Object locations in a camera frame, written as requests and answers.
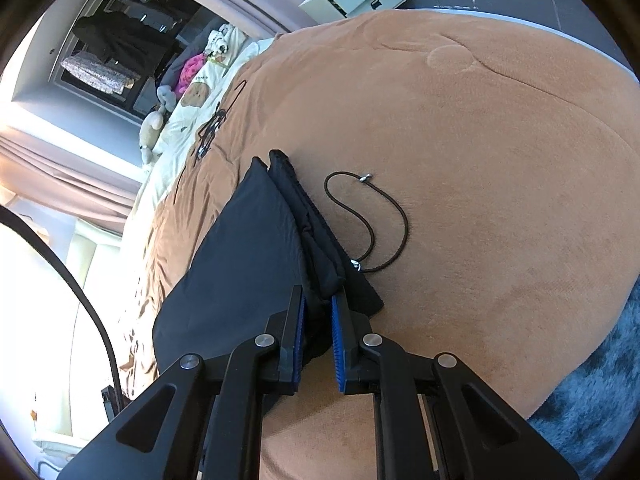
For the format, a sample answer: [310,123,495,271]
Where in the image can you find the white padded headboard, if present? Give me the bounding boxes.
[0,220,131,461]

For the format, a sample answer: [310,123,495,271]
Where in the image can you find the bear print pillow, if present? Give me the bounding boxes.
[150,35,276,161]

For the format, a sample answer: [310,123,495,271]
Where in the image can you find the cream duvet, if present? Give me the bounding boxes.
[120,150,201,241]

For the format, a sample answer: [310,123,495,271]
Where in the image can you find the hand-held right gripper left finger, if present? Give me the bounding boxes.
[57,285,307,480]

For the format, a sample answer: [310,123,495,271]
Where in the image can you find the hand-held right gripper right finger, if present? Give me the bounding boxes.
[331,294,581,480]

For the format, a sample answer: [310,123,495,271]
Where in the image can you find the black spotted white cloth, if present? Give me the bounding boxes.
[205,22,246,66]

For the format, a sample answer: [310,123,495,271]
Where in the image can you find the orange-brown blanket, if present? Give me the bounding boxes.
[117,7,640,480]

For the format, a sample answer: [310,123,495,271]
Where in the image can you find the grey shaggy rug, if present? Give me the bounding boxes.
[525,290,640,480]

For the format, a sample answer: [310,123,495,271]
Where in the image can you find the black pants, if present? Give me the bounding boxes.
[152,149,385,416]

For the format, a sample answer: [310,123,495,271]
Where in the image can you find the pink cloth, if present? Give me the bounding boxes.
[172,52,208,98]

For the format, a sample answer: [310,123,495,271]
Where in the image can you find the floral hanging garment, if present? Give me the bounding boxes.
[60,55,138,96]

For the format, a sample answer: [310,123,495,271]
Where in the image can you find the black cable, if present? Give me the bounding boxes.
[0,205,123,401]

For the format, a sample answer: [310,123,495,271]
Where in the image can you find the beige teddy bear plush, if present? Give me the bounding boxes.
[137,110,166,166]

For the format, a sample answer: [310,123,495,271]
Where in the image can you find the black drawstring cord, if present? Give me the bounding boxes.
[322,171,412,273]

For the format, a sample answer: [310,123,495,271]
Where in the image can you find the tangled black cord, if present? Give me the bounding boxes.
[192,80,251,161]

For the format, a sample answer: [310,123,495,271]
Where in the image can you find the black hanging coat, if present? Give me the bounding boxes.
[72,10,176,66]

